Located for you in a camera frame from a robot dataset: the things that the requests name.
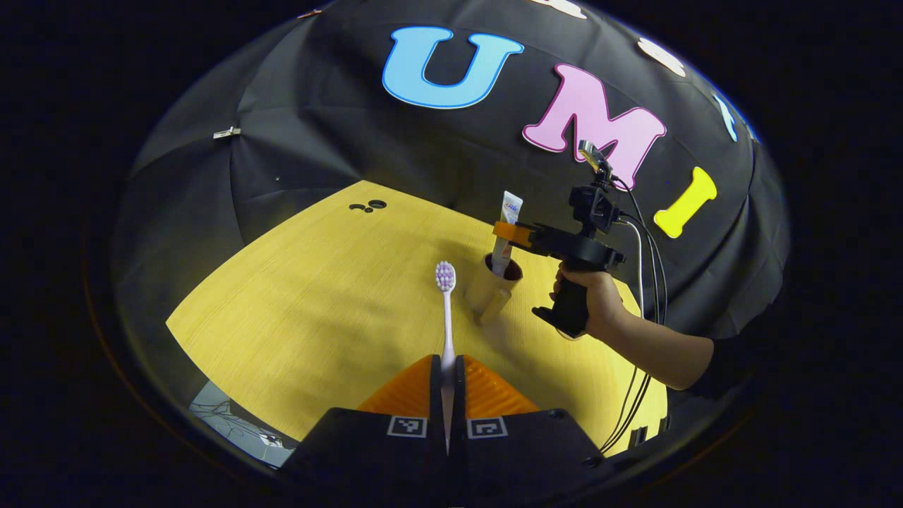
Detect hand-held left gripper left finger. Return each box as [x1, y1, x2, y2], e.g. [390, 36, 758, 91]
[281, 353, 449, 495]

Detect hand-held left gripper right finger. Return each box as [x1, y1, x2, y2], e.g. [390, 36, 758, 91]
[450, 353, 625, 496]

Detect white toothpaste tube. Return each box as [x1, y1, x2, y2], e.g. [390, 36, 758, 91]
[490, 190, 525, 278]

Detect beige cup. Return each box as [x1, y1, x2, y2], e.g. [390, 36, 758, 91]
[465, 253, 525, 327]

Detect pink toothbrush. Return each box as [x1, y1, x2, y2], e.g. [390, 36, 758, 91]
[434, 260, 459, 452]

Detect wooden desktop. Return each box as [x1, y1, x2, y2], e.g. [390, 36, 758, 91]
[166, 180, 669, 459]

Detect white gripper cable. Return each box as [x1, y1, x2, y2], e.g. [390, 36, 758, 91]
[619, 217, 645, 298]

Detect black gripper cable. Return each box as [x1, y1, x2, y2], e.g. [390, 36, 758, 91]
[598, 176, 669, 454]

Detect small black bracket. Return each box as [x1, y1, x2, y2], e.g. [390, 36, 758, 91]
[626, 415, 669, 450]

